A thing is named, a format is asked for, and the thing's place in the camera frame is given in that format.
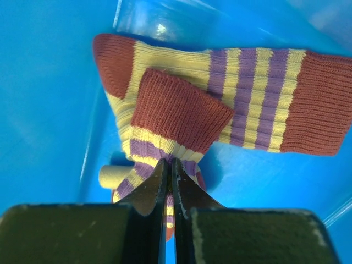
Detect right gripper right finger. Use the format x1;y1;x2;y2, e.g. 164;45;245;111
172;159;340;263

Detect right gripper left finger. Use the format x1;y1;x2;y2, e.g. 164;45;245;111
1;159;168;263

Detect blue plastic bin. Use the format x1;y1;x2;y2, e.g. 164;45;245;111
1;1;351;263

